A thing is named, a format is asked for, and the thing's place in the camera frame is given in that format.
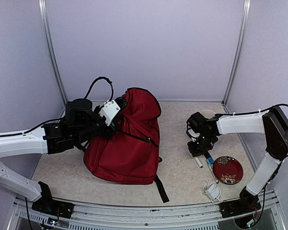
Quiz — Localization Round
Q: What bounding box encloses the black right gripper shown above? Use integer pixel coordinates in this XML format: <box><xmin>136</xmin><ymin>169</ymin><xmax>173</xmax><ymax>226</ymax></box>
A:
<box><xmin>187</xmin><ymin>133</ymin><xmax>215</xmax><ymax>157</ymax></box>

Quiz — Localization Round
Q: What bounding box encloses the red capped marker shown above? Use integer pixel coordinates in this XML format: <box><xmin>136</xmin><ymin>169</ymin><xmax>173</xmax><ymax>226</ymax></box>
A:
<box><xmin>194</xmin><ymin>157</ymin><xmax>203</xmax><ymax>168</ymax></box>

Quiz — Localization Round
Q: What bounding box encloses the red student backpack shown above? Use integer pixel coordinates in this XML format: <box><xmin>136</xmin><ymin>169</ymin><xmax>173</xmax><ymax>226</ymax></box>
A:
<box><xmin>84</xmin><ymin>87</ymin><xmax>169</xmax><ymax>203</ymax></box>

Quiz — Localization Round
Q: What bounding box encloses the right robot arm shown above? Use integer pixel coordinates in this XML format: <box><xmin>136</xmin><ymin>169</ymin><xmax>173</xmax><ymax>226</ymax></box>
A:
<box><xmin>186</xmin><ymin>103</ymin><xmax>288</xmax><ymax>213</ymax></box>

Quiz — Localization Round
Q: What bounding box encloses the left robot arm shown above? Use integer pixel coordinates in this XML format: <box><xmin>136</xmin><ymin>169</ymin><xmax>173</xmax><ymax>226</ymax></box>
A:
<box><xmin>0</xmin><ymin>95</ymin><xmax>128</xmax><ymax>213</ymax></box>

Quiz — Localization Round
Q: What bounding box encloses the white floral mug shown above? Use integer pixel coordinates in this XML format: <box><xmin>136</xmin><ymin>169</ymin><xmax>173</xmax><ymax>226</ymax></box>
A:
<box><xmin>201</xmin><ymin>109</ymin><xmax>216</xmax><ymax>119</ymax></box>

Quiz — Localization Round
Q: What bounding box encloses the white marker pen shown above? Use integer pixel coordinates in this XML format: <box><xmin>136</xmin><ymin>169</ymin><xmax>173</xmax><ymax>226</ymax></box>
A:
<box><xmin>208</xmin><ymin>164</ymin><xmax>219</xmax><ymax>184</ymax></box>

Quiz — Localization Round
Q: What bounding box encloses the red floral plate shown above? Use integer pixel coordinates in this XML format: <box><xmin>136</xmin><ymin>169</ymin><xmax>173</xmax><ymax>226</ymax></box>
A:
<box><xmin>213</xmin><ymin>156</ymin><xmax>243</xmax><ymax>185</ymax></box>

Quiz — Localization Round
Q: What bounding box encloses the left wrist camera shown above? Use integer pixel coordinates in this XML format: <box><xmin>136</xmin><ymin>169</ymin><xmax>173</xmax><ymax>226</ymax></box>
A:
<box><xmin>98</xmin><ymin>97</ymin><xmax>128</xmax><ymax>127</ymax></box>

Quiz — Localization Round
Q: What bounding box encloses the white charger with cable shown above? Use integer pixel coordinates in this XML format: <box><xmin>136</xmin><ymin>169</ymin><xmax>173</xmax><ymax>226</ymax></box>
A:
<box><xmin>203</xmin><ymin>180</ymin><xmax>224</xmax><ymax>205</ymax></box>

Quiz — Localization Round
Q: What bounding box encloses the aluminium front rail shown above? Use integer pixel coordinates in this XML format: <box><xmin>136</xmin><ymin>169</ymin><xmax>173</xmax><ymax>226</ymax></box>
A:
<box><xmin>7</xmin><ymin>198</ymin><xmax>286</xmax><ymax>230</ymax></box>

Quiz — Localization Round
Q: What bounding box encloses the aluminium frame left post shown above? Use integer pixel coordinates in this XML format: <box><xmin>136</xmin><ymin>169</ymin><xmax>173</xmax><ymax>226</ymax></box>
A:
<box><xmin>38</xmin><ymin>0</ymin><xmax>68</xmax><ymax>105</ymax></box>

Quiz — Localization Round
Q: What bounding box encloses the aluminium frame post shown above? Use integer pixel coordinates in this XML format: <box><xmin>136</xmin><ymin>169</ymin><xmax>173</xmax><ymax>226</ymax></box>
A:
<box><xmin>38</xmin><ymin>0</ymin><xmax>68</xmax><ymax>105</ymax></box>
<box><xmin>222</xmin><ymin>0</ymin><xmax>252</xmax><ymax>107</ymax></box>

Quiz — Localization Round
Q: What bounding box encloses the aluminium frame right post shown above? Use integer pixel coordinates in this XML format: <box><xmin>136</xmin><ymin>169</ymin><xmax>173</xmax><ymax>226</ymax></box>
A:
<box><xmin>222</xmin><ymin>0</ymin><xmax>252</xmax><ymax>107</ymax></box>

